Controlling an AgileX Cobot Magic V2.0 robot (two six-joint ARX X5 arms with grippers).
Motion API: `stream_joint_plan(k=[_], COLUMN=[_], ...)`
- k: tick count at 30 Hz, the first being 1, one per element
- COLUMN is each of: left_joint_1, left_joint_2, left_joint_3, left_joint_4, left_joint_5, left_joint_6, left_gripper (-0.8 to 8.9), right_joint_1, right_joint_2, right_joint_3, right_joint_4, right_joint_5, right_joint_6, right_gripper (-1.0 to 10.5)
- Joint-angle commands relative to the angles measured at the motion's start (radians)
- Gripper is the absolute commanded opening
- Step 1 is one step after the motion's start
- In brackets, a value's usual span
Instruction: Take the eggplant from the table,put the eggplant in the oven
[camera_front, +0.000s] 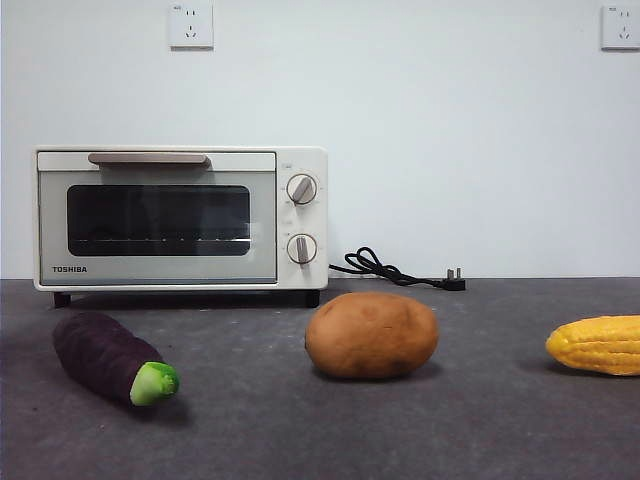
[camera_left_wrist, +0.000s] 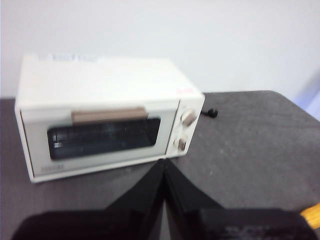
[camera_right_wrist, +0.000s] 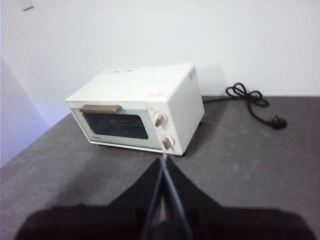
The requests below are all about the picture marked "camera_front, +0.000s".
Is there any brown potato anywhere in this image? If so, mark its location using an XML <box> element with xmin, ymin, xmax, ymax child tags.
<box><xmin>305</xmin><ymin>291</ymin><xmax>440</xmax><ymax>379</ymax></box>

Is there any purple eggplant green stem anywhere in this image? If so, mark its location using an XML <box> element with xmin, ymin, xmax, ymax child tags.
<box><xmin>52</xmin><ymin>311</ymin><xmax>181</xmax><ymax>407</ymax></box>

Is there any white toaster oven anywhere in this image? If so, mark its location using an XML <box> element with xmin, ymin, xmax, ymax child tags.
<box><xmin>33</xmin><ymin>145</ymin><xmax>330</xmax><ymax>309</ymax></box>

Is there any metal wire oven rack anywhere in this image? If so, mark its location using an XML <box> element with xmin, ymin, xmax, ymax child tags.
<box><xmin>69</xmin><ymin>234</ymin><xmax>251</xmax><ymax>245</ymax></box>

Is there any black power cable with plug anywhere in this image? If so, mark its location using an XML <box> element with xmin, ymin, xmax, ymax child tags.
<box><xmin>328</xmin><ymin>246</ymin><xmax>468</xmax><ymax>292</ymax></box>

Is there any beige oven knob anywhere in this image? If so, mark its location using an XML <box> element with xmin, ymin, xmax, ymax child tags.
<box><xmin>285</xmin><ymin>173</ymin><xmax>319</xmax><ymax>206</ymax></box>
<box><xmin>285</xmin><ymin>232</ymin><xmax>318</xmax><ymax>269</ymax></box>

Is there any yellow corn cob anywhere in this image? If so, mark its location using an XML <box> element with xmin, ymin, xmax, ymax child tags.
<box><xmin>545</xmin><ymin>315</ymin><xmax>640</xmax><ymax>377</ymax></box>

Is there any white wall socket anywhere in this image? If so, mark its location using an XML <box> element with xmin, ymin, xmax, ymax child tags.
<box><xmin>600</xmin><ymin>5</ymin><xmax>640</xmax><ymax>51</ymax></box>
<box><xmin>168</xmin><ymin>2</ymin><xmax>215</xmax><ymax>51</ymax></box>

